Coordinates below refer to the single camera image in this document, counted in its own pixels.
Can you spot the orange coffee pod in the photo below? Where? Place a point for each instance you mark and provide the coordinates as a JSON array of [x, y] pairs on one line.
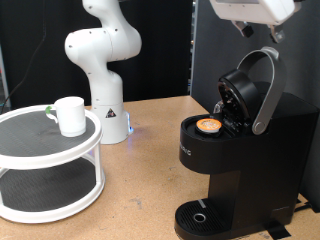
[[209, 125]]

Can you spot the black tape strip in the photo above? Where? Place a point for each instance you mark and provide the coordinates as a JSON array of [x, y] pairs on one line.
[[278, 230]]

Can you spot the black Keurig coffee machine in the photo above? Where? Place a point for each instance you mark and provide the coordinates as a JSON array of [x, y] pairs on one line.
[[260, 166]]

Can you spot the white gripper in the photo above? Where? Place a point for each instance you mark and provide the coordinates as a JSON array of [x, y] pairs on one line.
[[253, 10]]

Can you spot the white two-tier turntable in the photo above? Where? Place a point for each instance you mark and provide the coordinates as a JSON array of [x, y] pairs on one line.
[[33, 140]]

